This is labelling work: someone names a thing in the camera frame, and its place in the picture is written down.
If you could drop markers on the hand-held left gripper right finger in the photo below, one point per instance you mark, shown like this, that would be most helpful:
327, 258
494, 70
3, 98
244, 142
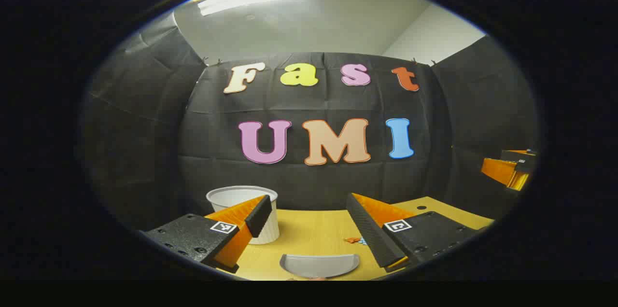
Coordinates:
372, 234

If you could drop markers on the wooden desktop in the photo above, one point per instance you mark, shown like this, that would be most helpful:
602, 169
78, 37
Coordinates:
309, 234

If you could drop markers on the orange paper scrap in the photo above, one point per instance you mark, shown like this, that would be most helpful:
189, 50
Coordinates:
352, 240

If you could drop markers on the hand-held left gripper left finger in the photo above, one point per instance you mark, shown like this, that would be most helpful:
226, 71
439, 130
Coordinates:
193, 237

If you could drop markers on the grey plastic dustpan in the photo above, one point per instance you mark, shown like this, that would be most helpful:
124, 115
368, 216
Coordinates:
318, 266

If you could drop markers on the white ribbed garbage bin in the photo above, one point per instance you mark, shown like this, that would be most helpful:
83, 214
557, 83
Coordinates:
227, 197

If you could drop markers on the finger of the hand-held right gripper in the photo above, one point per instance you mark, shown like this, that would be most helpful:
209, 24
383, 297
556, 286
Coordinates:
519, 156
497, 169

